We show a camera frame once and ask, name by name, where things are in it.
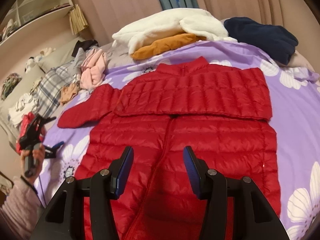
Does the red puffer jacket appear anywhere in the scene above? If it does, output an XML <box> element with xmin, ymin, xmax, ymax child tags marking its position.
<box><xmin>16</xmin><ymin>112</ymin><xmax>46</xmax><ymax>155</ymax></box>
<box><xmin>57</xmin><ymin>57</ymin><xmax>281</xmax><ymax>239</ymax></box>

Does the pink sleeve left forearm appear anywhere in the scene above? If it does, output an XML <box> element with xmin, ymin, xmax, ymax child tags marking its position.
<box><xmin>1</xmin><ymin>176</ymin><xmax>43</xmax><ymax>239</ymax></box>

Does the person left hand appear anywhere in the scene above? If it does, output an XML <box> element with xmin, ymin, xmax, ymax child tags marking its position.
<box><xmin>21</xmin><ymin>144</ymin><xmax>45</xmax><ymax>185</ymax></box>

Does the folded red puffer jacket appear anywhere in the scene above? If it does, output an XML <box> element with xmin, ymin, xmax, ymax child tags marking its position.
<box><xmin>16</xmin><ymin>112</ymin><xmax>46</xmax><ymax>155</ymax></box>

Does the white striped garment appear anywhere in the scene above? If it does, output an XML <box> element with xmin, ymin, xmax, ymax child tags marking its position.
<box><xmin>8</xmin><ymin>93</ymin><xmax>38</xmax><ymax>127</ymax></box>

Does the tan small garment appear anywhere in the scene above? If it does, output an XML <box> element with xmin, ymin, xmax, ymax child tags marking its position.
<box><xmin>59</xmin><ymin>83</ymin><xmax>80</xmax><ymax>105</ymax></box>

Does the plaid grey pillow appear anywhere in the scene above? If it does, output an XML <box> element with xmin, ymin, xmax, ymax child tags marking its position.
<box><xmin>34</xmin><ymin>67</ymin><xmax>73</xmax><ymax>118</ymax></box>

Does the panda plush toy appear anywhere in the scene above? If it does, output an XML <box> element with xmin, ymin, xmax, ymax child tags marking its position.
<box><xmin>24</xmin><ymin>47</ymin><xmax>56</xmax><ymax>73</ymax></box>

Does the grey striped garment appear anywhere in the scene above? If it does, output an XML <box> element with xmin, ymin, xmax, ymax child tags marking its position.
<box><xmin>56</xmin><ymin>48</ymin><xmax>86</xmax><ymax>83</ymax></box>

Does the pink folded garment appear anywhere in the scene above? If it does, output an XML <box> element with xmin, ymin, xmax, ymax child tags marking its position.
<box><xmin>80</xmin><ymin>48</ymin><xmax>107</xmax><ymax>90</ymax></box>

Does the black garment on pillow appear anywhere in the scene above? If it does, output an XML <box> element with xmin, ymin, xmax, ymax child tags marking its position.
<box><xmin>72</xmin><ymin>40</ymin><xmax>99</xmax><ymax>57</ymax></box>

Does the beige fringed hanging cloth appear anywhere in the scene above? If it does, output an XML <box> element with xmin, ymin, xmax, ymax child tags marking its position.
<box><xmin>68</xmin><ymin>4</ymin><xmax>88</xmax><ymax>35</ymax></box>

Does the purple floral bed sheet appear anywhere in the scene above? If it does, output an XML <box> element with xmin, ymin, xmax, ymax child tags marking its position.
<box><xmin>35</xmin><ymin>42</ymin><xmax>319</xmax><ymax>239</ymax></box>

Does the orange folded garment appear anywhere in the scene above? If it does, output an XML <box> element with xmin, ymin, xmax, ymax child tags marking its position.
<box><xmin>131</xmin><ymin>33</ymin><xmax>207</xmax><ymax>60</ymax></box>

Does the navy blue fleece garment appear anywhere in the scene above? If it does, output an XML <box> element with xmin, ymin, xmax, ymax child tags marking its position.
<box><xmin>223</xmin><ymin>17</ymin><xmax>299</xmax><ymax>65</ymax></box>

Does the white fleece garment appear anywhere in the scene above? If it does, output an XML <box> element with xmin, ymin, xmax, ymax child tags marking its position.
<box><xmin>112</xmin><ymin>8</ymin><xmax>237</xmax><ymax>55</ymax></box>

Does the white wall shelf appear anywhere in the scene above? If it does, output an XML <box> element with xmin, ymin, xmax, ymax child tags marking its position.
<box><xmin>1</xmin><ymin>0</ymin><xmax>73</xmax><ymax>42</ymax></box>

